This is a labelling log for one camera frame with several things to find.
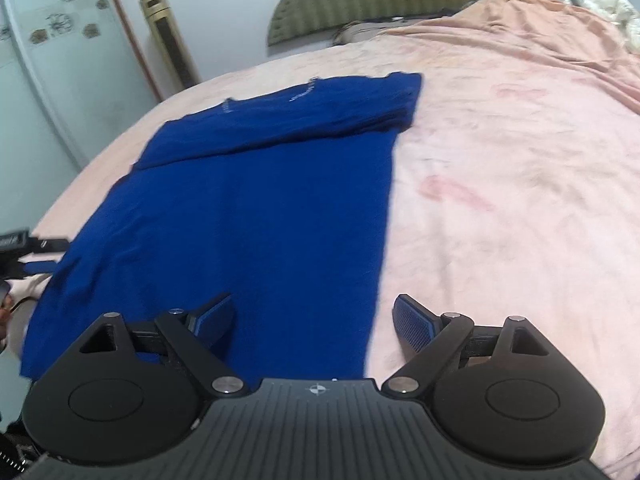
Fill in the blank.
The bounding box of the cream crumpled blanket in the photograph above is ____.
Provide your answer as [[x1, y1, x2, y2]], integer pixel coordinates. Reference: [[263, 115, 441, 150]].
[[582, 0, 640, 53]]

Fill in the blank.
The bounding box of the gold tower air conditioner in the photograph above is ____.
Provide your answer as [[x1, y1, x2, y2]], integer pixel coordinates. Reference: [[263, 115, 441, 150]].
[[139, 0, 202, 88]]

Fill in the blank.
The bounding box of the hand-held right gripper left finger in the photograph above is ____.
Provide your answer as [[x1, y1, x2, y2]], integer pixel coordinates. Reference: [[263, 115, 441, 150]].
[[75, 294, 251, 401]]

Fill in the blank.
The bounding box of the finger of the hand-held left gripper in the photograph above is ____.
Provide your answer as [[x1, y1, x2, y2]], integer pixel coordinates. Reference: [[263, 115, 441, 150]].
[[29, 236, 70, 252], [14, 259, 57, 277]]

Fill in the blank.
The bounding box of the orange quilt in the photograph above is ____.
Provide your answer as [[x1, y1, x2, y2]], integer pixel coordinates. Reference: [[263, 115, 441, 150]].
[[380, 0, 640, 111]]

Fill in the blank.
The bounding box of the pink blanket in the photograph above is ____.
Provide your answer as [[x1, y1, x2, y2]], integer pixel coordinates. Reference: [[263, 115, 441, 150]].
[[0, 25, 640, 480]]

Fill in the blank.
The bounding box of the blue beaded sweater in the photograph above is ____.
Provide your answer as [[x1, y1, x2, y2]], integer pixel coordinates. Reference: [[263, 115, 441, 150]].
[[19, 72, 423, 381]]

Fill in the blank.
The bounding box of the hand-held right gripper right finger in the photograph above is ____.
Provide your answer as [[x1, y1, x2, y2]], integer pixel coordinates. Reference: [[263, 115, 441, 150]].
[[381, 294, 557, 401]]

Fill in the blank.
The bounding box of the white wardrobe with flowers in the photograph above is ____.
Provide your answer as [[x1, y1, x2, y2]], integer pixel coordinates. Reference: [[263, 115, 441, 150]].
[[0, 0, 162, 233]]

